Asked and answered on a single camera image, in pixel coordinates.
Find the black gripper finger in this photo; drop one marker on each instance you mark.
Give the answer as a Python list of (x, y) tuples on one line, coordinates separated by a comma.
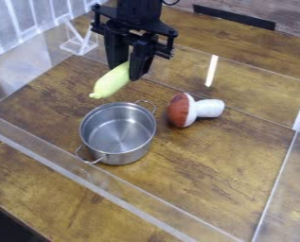
[(115, 49), (140, 62)]

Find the stainless steel pot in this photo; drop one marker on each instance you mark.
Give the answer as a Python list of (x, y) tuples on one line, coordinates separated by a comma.
[(115, 133)]

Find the clear acrylic front barrier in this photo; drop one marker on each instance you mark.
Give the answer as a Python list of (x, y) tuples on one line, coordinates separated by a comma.
[(158, 212)]

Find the red toy mushroom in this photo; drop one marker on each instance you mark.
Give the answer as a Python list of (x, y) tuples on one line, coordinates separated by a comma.
[(184, 109)]

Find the black strip on table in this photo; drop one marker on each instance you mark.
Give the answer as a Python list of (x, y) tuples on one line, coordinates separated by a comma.
[(235, 17)]

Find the clear acrylic triangular stand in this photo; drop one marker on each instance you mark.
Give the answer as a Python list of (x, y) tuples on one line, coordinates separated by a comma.
[(78, 44)]

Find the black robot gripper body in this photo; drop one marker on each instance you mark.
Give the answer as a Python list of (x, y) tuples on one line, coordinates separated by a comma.
[(136, 15)]

